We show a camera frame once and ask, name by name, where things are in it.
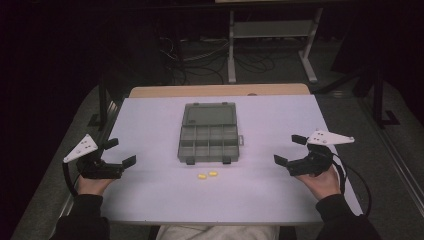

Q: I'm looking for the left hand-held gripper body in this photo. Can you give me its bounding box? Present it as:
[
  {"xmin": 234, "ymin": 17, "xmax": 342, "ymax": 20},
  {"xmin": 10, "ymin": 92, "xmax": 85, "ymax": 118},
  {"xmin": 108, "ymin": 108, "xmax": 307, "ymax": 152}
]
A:
[{"xmin": 62, "ymin": 133, "xmax": 125, "ymax": 180}]

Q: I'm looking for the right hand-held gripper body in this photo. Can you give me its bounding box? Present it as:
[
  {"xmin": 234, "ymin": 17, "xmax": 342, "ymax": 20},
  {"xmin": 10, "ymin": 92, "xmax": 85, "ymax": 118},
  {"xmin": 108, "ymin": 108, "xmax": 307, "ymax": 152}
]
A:
[{"xmin": 286, "ymin": 129, "xmax": 356, "ymax": 177}]

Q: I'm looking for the grey plastic organizer box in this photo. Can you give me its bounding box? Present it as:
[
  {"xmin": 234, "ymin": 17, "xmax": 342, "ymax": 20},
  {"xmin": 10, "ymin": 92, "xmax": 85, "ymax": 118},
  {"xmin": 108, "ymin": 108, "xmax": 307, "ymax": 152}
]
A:
[{"xmin": 177, "ymin": 101, "xmax": 246, "ymax": 166}]

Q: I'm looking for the person's left hand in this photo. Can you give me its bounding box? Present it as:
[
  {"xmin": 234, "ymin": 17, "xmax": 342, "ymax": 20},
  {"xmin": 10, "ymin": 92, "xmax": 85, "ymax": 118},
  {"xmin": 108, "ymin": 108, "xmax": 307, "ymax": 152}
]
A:
[{"xmin": 76, "ymin": 175, "xmax": 115, "ymax": 197}]

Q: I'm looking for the person's right hand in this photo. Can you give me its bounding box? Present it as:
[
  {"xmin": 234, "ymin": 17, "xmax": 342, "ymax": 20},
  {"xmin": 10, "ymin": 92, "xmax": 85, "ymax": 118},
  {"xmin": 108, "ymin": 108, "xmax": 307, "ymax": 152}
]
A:
[{"xmin": 294, "ymin": 164, "xmax": 342, "ymax": 201}]

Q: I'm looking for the black metal stand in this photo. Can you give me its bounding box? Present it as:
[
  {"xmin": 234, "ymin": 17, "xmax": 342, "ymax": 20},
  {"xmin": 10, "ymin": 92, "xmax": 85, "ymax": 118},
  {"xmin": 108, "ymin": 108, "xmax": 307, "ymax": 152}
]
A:
[
  {"xmin": 87, "ymin": 74, "xmax": 113, "ymax": 132},
  {"xmin": 371, "ymin": 64, "xmax": 402, "ymax": 130}
]

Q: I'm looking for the wooden table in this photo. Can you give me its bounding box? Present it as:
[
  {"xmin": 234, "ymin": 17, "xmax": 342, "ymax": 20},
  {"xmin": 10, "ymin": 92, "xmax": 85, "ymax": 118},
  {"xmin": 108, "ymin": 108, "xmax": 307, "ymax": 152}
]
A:
[{"xmin": 128, "ymin": 83, "xmax": 312, "ymax": 99}]

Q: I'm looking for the person's lap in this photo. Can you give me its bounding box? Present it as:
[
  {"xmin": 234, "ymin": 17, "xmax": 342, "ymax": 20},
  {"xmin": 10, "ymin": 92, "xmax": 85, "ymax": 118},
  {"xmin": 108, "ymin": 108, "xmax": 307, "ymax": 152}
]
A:
[{"xmin": 155, "ymin": 225, "xmax": 281, "ymax": 240}]

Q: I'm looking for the white metal stand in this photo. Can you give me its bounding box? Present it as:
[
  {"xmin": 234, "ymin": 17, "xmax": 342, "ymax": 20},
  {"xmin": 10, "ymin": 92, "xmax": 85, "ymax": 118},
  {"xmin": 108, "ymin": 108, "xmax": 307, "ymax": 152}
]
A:
[{"xmin": 227, "ymin": 7, "xmax": 324, "ymax": 85}]

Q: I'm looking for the left hand-held gripper cable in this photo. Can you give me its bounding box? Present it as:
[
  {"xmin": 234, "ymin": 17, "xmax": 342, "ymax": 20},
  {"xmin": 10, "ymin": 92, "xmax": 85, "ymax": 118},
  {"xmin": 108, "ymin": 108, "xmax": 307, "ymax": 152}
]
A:
[{"xmin": 61, "ymin": 161, "xmax": 80, "ymax": 198}]

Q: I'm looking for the hand-held gripper cable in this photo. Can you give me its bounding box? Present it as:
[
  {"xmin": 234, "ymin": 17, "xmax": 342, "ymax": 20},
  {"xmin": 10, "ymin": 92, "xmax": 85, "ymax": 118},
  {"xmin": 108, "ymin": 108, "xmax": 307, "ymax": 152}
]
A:
[
  {"xmin": 329, "ymin": 151, "xmax": 373, "ymax": 218},
  {"xmin": 61, "ymin": 161, "xmax": 80, "ymax": 198}
]

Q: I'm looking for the right hand-held gripper cable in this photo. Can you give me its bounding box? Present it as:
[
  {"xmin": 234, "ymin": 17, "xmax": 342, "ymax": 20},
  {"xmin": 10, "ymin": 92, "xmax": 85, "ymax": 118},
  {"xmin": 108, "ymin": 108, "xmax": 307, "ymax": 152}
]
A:
[{"xmin": 329, "ymin": 151, "xmax": 373, "ymax": 218}]

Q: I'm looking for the bundle of floor cables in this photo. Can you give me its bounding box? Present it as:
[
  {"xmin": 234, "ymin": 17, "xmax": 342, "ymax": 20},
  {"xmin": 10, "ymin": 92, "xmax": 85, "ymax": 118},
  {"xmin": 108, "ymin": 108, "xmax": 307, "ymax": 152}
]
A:
[{"xmin": 158, "ymin": 34, "xmax": 278, "ymax": 86}]

